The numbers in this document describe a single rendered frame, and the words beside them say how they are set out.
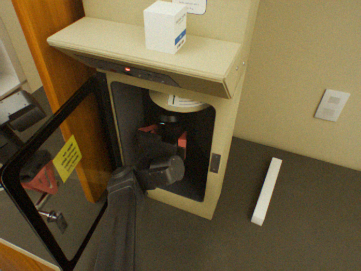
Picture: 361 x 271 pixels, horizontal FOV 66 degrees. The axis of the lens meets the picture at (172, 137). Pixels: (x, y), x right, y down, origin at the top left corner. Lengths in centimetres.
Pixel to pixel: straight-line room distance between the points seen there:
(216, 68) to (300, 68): 60
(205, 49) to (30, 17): 32
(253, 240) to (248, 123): 46
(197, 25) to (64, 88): 34
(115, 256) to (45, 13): 46
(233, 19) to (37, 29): 36
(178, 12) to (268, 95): 67
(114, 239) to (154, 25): 32
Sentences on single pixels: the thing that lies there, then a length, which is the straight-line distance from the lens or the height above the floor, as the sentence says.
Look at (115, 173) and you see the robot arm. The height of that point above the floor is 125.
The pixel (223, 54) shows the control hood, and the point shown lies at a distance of 46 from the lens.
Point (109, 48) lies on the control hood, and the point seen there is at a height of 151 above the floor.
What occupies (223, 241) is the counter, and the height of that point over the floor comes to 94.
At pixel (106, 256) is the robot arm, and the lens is 41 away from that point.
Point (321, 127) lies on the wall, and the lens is 112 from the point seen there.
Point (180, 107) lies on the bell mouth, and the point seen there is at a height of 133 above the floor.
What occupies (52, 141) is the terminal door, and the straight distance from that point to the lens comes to 57.
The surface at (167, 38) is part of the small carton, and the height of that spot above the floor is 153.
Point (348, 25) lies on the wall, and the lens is 95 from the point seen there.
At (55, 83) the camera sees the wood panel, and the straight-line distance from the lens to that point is 66.
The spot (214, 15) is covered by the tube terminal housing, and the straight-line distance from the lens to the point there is 50.
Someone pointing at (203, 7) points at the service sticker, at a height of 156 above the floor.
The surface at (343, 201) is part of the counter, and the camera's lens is 109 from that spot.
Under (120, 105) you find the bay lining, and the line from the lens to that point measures 73.
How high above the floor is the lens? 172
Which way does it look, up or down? 44 degrees down
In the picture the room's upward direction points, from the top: straight up
